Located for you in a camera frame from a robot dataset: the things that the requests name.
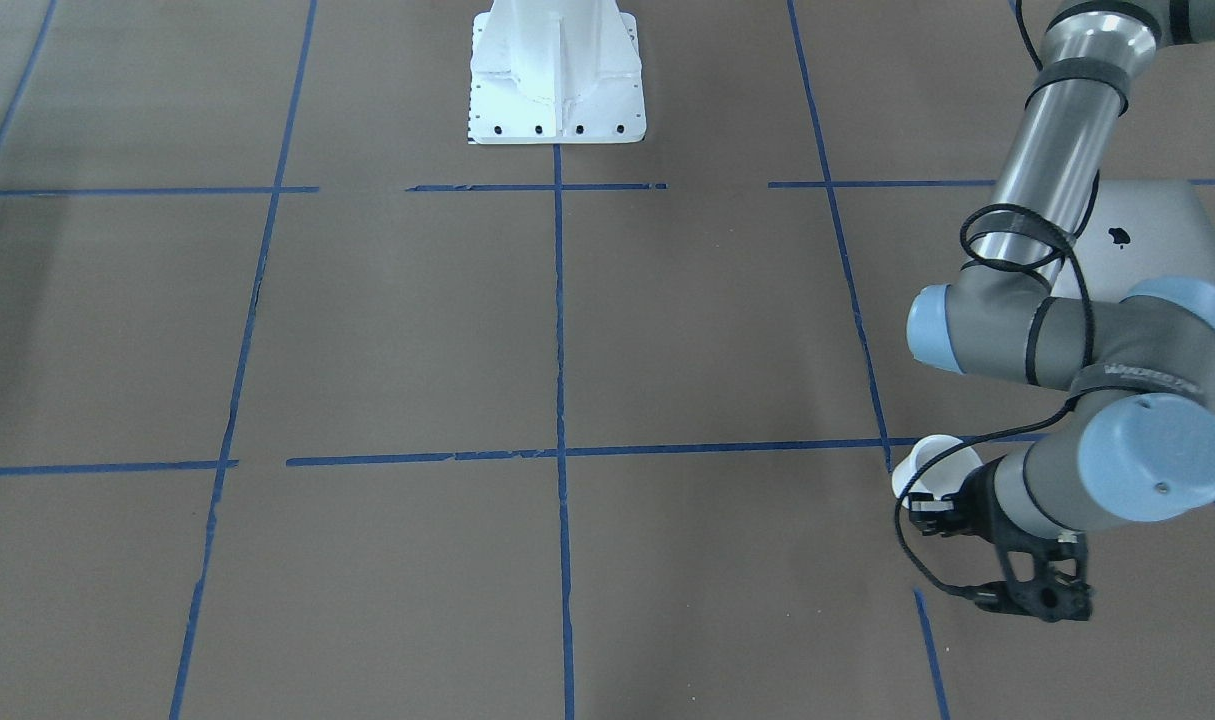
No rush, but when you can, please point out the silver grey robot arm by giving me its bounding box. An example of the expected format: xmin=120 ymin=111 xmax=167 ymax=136
xmin=908 ymin=1 xmax=1215 ymax=539

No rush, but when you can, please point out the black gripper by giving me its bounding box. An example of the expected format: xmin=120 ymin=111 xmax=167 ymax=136
xmin=908 ymin=464 xmax=1005 ymax=542

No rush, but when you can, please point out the grey laptop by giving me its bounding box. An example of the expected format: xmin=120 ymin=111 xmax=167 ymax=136
xmin=1075 ymin=178 xmax=1215 ymax=302

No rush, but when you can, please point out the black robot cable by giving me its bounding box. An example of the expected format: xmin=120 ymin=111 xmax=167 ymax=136
xmin=893 ymin=0 xmax=1098 ymax=601

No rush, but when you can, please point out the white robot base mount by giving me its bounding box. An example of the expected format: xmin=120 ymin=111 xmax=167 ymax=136
xmin=467 ymin=1 xmax=648 ymax=144

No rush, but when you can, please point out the white plastic cup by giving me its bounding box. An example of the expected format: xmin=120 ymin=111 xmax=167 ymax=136
xmin=891 ymin=433 xmax=983 ymax=500

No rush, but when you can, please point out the brown paper table cover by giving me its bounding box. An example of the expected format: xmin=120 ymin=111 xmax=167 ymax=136
xmin=0 ymin=1 xmax=1215 ymax=719

